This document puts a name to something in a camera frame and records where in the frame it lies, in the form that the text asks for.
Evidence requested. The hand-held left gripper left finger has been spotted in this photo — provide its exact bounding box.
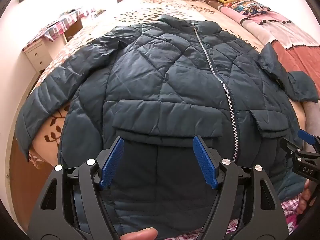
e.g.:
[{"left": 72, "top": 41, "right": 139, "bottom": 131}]
[{"left": 27, "top": 137, "right": 125, "bottom": 240}]

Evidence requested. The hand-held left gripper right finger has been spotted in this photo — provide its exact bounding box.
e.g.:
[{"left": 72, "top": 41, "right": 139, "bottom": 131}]
[{"left": 192, "top": 135, "right": 290, "bottom": 240}]

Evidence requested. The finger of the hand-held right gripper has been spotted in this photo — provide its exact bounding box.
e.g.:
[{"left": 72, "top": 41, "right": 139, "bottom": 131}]
[
  {"left": 279, "top": 138, "right": 304, "bottom": 159},
  {"left": 298, "top": 129, "right": 320, "bottom": 147}
]

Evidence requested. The dark teal quilted jacket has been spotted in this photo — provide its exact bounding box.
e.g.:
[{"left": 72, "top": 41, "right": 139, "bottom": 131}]
[{"left": 14, "top": 14, "right": 319, "bottom": 240}]

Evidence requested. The person's right hand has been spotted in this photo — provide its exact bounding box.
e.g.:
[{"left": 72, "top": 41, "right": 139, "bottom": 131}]
[{"left": 296, "top": 181, "right": 313, "bottom": 215}]

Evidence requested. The person's left hand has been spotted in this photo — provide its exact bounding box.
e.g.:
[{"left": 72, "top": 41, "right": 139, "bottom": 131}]
[{"left": 119, "top": 227, "right": 158, "bottom": 240}]

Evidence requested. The pink brown striped blanket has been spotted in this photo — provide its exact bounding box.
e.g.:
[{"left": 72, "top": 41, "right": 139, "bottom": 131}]
[{"left": 200, "top": 0, "right": 320, "bottom": 103}]

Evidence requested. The white desk with drawers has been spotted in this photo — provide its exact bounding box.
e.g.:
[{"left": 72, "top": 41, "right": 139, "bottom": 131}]
[{"left": 23, "top": 17, "right": 84, "bottom": 72}]

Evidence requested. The colourful cartoon print pillow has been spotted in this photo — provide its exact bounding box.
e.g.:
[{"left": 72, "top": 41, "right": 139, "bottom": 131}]
[{"left": 224, "top": 0, "right": 272, "bottom": 18}]

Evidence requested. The plaid tablecloth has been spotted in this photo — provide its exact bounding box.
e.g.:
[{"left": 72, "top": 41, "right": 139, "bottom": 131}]
[{"left": 37, "top": 7, "right": 95, "bottom": 42}]

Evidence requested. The beige leaf print blanket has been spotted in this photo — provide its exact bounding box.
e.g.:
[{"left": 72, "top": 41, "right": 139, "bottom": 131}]
[{"left": 27, "top": 0, "right": 275, "bottom": 170}]

